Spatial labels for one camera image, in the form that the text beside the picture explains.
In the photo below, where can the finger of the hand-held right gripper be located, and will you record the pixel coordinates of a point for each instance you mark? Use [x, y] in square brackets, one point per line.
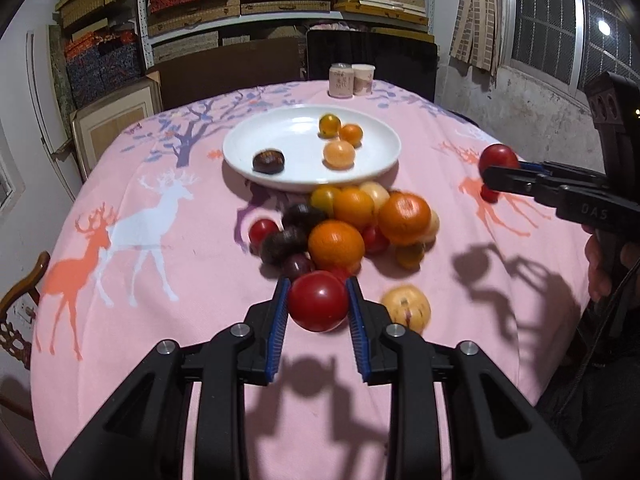
[515, 182]
[570, 174]

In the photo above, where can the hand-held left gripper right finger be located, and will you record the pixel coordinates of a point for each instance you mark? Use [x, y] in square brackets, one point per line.
[356, 330]

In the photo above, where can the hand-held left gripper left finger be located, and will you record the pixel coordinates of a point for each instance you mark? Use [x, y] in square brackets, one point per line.
[280, 330]

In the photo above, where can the yellow pear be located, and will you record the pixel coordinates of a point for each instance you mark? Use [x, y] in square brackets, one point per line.
[407, 307]

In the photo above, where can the white plate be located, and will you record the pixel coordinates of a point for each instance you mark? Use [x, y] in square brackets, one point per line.
[290, 130]

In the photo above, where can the person's right hand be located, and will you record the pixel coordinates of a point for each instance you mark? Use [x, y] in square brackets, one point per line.
[597, 272]

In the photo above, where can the small red tomato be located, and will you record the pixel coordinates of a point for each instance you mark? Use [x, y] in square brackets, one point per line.
[375, 242]
[340, 273]
[262, 230]

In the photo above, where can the yellow-green tomato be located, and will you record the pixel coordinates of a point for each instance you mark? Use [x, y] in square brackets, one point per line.
[330, 125]
[410, 256]
[324, 197]

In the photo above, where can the pale yellow round fruit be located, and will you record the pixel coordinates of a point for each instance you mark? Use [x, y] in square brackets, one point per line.
[376, 191]
[433, 227]

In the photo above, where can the window with metal grille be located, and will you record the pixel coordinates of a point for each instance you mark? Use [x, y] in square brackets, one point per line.
[545, 20]

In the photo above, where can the pink deer print tablecloth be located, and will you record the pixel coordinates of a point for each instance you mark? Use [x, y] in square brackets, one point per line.
[175, 285]

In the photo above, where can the large orange mandarin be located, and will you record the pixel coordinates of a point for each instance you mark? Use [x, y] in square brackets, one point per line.
[404, 220]

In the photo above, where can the hanging bamboo curtain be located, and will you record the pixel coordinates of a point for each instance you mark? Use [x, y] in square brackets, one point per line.
[480, 10]

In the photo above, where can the small orange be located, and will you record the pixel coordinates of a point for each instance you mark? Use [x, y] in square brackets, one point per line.
[351, 135]

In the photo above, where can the pale orange round fruit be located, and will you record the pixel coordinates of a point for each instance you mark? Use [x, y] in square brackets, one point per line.
[339, 155]

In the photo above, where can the paper cup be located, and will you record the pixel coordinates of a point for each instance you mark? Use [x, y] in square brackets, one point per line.
[363, 80]

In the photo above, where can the black panel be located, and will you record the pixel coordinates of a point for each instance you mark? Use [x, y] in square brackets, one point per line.
[375, 50]

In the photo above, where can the drink can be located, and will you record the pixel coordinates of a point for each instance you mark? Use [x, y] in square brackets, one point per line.
[341, 80]

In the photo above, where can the brown cardboard panel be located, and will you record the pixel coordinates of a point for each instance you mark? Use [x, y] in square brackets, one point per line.
[225, 75]

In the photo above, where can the wooden chair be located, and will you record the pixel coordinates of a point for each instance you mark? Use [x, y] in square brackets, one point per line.
[20, 290]

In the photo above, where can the white door panel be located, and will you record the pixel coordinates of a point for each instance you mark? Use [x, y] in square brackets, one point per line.
[45, 100]

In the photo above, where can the white metal shelf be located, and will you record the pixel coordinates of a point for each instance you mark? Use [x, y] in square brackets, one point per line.
[142, 20]

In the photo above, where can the green patterned panel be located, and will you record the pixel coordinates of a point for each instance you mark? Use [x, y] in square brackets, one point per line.
[59, 70]

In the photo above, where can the wooden picture frame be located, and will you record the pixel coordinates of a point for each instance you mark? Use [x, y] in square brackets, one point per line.
[115, 125]

